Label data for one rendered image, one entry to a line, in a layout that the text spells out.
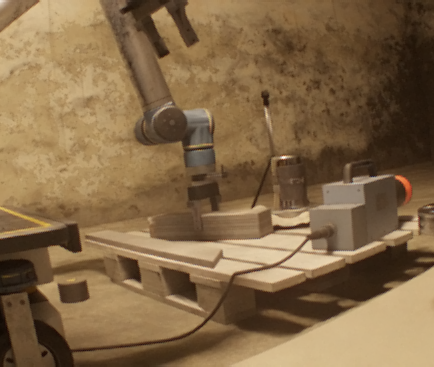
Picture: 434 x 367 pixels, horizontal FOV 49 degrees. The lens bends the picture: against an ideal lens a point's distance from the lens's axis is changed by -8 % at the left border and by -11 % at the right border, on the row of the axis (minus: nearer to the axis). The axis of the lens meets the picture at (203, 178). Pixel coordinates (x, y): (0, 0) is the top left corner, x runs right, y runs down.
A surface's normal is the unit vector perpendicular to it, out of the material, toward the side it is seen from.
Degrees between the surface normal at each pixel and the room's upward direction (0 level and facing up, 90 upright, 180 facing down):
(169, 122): 90
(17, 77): 90
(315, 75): 90
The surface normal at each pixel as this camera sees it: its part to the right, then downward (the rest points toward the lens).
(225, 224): -0.53, 0.11
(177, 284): 0.54, -0.03
